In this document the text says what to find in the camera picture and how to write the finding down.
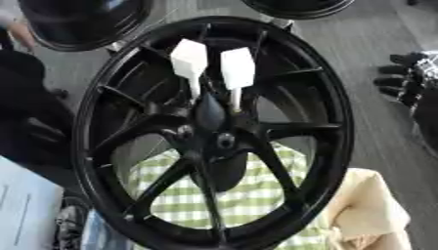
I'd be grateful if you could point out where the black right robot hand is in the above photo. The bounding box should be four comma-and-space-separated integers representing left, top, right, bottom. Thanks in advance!
372, 50, 438, 150

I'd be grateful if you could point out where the black round wheel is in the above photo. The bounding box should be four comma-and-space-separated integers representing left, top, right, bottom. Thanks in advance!
15, 0, 156, 53
240, 0, 356, 21

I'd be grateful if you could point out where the black spoked wheel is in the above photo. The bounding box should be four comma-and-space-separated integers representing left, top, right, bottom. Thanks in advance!
69, 15, 356, 250

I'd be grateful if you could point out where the pale blue panel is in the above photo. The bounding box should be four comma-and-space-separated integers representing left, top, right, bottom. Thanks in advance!
0, 155, 66, 250

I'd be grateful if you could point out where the tan cardboard box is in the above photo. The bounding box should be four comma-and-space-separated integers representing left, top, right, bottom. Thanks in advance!
323, 167, 415, 250

